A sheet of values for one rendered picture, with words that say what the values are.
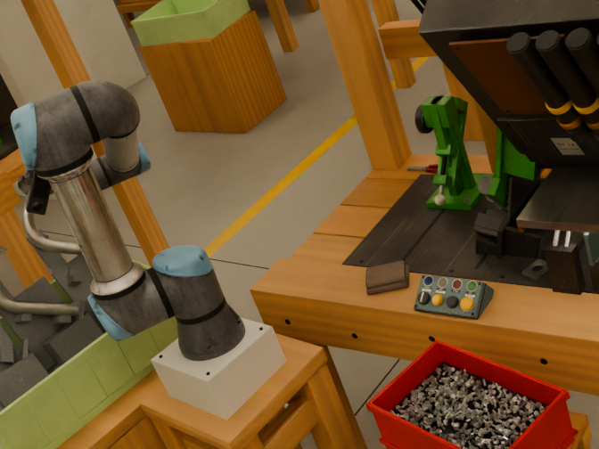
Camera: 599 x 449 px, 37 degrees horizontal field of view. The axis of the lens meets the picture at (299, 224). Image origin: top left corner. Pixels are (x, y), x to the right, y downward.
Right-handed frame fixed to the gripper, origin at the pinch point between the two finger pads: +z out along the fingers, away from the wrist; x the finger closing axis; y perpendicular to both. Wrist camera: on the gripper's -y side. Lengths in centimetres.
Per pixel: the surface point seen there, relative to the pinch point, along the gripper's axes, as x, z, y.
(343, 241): -75, -32, -9
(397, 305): -73, -62, -32
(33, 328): -6.0, 7.4, -33.4
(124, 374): -27, -9, -45
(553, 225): -80, -106, -25
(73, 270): -14.1, 6.1, -16.9
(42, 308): -6.8, 2.1, -29.2
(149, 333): -31.5, -11.6, -35.0
